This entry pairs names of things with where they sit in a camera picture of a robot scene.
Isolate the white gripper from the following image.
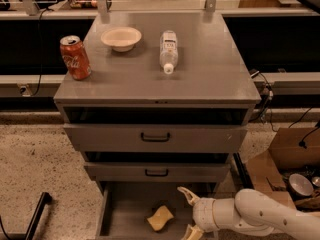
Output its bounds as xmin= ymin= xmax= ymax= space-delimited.
xmin=177 ymin=186 xmax=217 ymax=240

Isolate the yellow sponge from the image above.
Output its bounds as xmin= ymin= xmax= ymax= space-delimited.
xmin=147 ymin=205 xmax=174 ymax=232

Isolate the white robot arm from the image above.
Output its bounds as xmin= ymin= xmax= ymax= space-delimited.
xmin=177 ymin=187 xmax=320 ymax=240

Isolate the grey open bottom drawer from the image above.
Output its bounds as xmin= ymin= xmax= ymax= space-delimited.
xmin=95 ymin=182 xmax=217 ymax=240

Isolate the grey middle drawer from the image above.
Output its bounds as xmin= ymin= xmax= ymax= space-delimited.
xmin=84 ymin=162 xmax=229 ymax=183

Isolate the grey metal drawer cabinet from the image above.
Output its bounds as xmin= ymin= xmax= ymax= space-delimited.
xmin=53 ymin=10 xmax=262 ymax=240

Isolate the grey top drawer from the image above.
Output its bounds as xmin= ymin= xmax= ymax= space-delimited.
xmin=64 ymin=124 xmax=247 ymax=153

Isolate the white bowl in box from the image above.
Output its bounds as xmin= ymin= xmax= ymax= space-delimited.
xmin=288 ymin=173 xmax=314 ymax=197

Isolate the brown cardboard box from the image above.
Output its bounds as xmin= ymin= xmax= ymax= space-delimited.
xmin=246 ymin=128 xmax=320 ymax=217

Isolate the black metal stand leg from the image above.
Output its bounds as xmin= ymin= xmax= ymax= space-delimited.
xmin=0 ymin=191 xmax=53 ymax=240

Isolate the clear plastic water bottle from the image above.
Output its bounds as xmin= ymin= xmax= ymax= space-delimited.
xmin=159 ymin=30 xmax=178 ymax=74

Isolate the white paper bowl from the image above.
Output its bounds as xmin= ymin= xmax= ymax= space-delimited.
xmin=101 ymin=27 xmax=142 ymax=52

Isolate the red cola can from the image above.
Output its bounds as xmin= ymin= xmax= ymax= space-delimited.
xmin=60 ymin=35 xmax=91 ymax=80

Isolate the black cable at right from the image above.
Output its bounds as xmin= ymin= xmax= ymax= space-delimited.
xmin=249 ymin=69 xmax=275 ymax=123

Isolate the black power cable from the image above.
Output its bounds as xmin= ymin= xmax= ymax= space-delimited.
xmin=31 ymin=7 xmax=51 ymax=97

